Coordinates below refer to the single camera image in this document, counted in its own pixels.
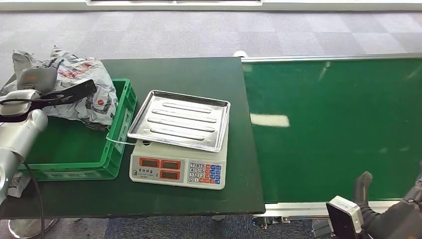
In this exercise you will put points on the white round conveyor cap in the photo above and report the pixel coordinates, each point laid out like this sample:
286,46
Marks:
240,53

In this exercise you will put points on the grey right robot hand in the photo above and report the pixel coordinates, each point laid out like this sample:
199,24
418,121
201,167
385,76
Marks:
399,221

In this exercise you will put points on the round metal stand base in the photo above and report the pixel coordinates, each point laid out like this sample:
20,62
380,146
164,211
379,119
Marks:
29,228

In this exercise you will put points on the white plastic strip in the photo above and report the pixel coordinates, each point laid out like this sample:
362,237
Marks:
118,142

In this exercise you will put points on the green plastic crate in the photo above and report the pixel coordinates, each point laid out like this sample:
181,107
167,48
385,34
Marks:
72,148

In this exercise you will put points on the black left camera bracket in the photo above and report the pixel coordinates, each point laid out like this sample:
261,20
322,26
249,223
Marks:
75,90

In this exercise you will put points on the white electronic scale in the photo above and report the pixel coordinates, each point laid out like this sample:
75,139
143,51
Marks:
155,176

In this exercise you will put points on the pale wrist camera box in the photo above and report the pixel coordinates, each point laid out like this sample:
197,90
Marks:
14,110
346,206

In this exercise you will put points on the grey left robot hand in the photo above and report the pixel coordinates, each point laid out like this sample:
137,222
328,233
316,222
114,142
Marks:
38,79

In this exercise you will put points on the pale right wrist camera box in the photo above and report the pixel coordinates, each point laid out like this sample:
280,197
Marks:
346,206

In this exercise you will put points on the green conveyor belt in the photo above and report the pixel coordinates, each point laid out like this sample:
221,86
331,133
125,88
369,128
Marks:
329,148

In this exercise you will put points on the steel scale tray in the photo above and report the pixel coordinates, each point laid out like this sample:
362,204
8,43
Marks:
181,120

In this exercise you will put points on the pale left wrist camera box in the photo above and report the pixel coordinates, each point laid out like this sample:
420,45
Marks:
14,110

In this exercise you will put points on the white courier bag, red print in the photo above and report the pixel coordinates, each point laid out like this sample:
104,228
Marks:
18,184

